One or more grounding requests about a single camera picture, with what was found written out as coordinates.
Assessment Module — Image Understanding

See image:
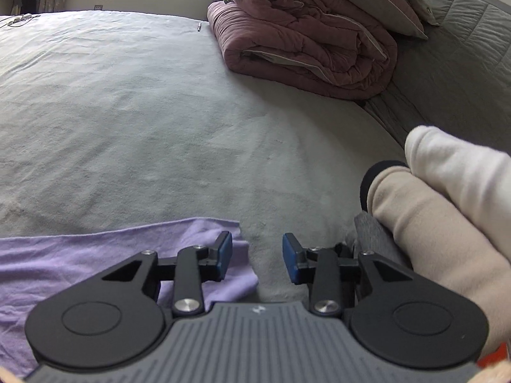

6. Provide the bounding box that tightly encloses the thin cable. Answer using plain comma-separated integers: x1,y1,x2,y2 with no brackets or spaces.
0,13,42,28

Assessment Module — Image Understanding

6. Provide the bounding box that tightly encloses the folded beige garment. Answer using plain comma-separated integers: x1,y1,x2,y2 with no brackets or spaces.
365,168,511,362

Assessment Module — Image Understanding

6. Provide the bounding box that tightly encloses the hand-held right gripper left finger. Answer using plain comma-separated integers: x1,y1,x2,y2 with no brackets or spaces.
102,230,233,315

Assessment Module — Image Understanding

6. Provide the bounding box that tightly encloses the folded black garment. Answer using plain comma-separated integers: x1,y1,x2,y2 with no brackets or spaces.
359,161,408,212

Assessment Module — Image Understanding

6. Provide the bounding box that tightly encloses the maroon folded comforter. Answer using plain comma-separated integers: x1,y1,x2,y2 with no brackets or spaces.
207,0,399,100

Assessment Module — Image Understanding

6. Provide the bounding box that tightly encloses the lavender garment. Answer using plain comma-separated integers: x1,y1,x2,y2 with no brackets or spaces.
0,217,260,378

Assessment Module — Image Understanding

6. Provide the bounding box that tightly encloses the grey quilted headboard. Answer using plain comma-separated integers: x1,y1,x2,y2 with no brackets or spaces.
361,0,511,160

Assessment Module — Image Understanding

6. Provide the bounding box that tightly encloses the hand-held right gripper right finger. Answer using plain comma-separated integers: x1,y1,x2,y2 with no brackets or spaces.
282,232,416,317

